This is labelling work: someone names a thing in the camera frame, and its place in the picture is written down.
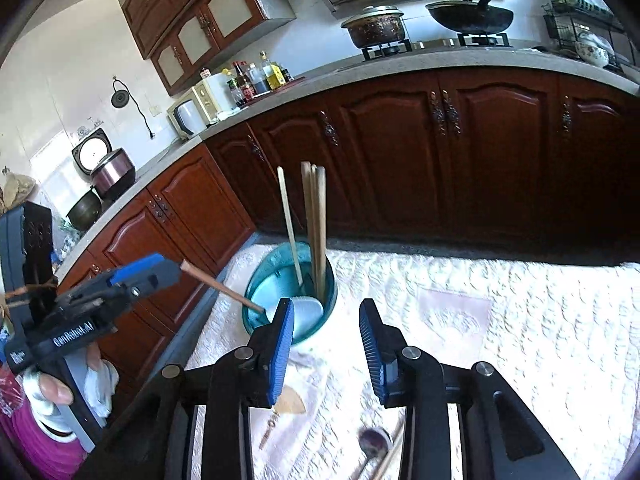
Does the gas stove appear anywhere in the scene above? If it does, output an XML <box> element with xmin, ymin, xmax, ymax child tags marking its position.
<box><xmin>361</xmin><ymin>32</ymin><xmax>513</xmax><ymax>63</ymax></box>

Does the brown cooking pot with lid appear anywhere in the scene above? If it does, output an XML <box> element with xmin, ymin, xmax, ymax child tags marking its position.
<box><xmin>341</xmin><ymin>6</ymin><xmax>407</xmax><ymax>50</ymax></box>

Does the black wire dish rack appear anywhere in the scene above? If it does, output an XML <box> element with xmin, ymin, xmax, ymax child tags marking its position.
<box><xmin>542</xmin><ymin>0</ymin><xmax>632</xmax><ymax>75</ymax></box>

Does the white plastic spoon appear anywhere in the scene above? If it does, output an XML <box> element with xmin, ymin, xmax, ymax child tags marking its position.
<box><xmin>270</xmin><ymin>296</ymin><xmax>325</xmax><ymax>341</ymax></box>

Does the black wok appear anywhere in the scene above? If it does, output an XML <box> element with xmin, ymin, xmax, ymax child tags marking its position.
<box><xmin>426</xmin><ymin>0</ymin><xmax>515</xmax><ymax>35</ymax></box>

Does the grey kitchen countertop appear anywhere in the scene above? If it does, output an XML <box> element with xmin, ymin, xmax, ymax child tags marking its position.
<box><xmin>50</xmin><ymin>42</ymin><xmax>640</xmax><ymax>281</ymax></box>

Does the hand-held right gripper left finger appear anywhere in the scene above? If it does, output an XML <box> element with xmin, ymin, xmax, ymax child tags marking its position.
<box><xmin>87</xmin><ymin>298</ymin><xmax>296</xmax><ymax>480</ymax></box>

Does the cream microwave oven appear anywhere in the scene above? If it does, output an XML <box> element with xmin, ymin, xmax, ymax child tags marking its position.
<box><xmin>166</xmin><ymin>72</ymin><xmax>236</xmax><ymax>140</ymax></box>

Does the dark rice cooker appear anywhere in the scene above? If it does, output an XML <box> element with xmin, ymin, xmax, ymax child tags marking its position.
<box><xmin>71</xmin><ymin>127</ymin><xmax>137</xmax><ymax>200</ymax></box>

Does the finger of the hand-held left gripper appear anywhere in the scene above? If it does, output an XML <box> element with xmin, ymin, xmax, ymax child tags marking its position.
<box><xmin>56</xmin><ymin>260</ymin><xmax>182</xmax><ymax>313</ymax></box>
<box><xmin>102</xmin><ymin>253</ymin><xmax>167</xmax><ymax>286</ymax></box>

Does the dark soy sauce bottle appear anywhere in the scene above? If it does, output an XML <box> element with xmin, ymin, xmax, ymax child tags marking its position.
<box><xmin>232</xmin><ymin>61</ymin><xmax>256</xmax><ymax>106</ymax></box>

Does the white quilted tablecloth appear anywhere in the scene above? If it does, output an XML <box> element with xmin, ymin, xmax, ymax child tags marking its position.
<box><xmin>185</xmin><ymin>242</ymin><xmax>640</xmax><ymax>480</ymax></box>

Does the person's left hand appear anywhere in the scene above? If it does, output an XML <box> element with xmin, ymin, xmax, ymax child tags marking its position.
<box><xmin>22</xmin><ymin>347</ymin><xmax>121</xmax><ymax>442</ymax></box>

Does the beige bag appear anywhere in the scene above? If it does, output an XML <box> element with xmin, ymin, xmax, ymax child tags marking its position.
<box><xmin>0</xmin><ymin>167</ymin><xmax>37</xmax><ymax>213</ymax></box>

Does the dark sauce bottle white cap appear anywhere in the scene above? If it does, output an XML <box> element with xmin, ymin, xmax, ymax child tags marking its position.
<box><xmin>248</xmin><ymin>63</ymin><xmax>271</xmax><ymax>96</ymax></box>

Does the round black wall hanger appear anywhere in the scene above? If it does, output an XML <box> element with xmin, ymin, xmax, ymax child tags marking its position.
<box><xmin>111</xmin><ymin>76</ymin><xmax>132</xmax><ymax>109</ymax></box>

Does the black round pot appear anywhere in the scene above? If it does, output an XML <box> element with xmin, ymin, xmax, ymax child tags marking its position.
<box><xmin>66</xmin><ymin>187</ymin><xmax>103</xmax><ymax>233</ymax></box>

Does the black power cable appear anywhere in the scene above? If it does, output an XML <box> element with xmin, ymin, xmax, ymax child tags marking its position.
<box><xmin>129</xmin><ymin>91</ymin><xmax>155</xmax><ymax>139</ymax></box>

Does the person's magenta clothing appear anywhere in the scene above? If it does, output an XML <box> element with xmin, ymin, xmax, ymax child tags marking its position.
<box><xmin>0</xmin><ymin>375</ymin><xmax>93</xmax><ymax>480</ymax></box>

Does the wooden wall cabinet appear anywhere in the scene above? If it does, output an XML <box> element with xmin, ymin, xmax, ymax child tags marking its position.
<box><xmin>121</xmin><ymin>0</ymin><xmax>297</xmax><ymax>97</ymax></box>

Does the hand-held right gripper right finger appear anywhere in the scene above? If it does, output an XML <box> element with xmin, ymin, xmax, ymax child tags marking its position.
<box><xmin>358</xmin><ymin>298</ymin><xmax>582</xmax><ymax>480</ymax></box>

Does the floral white bowl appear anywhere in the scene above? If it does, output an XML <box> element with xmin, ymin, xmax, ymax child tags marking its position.
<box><xmin>575</xmin><ymin>32</ymin><xmax>612</xmax><ymax>68</ymax></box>

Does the dark metal spoon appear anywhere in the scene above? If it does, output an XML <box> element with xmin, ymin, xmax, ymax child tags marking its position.
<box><xmin>345</xmin><ymin>426</ymin><xmax>392</xmax><ymax>480</ymax></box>

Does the dark wooden base cabinet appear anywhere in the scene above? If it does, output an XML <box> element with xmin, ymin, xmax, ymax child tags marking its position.
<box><xmin>55</xmin><ymin>67</ymin><xmax>640</xmax><ymax>391</ymax></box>

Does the white utensil holder teal rim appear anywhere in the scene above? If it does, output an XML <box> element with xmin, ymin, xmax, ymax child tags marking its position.
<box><xmin>241</xmin><ymin>241</ymin><xmax>338</xmax><ymax>346</ymax></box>

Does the yellow oil bottle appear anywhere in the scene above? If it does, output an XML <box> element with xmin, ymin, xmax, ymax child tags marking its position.
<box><xmin>260</xmin><ymin>51</ymin><xmax>282</xmax><ymax>92</ymax></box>

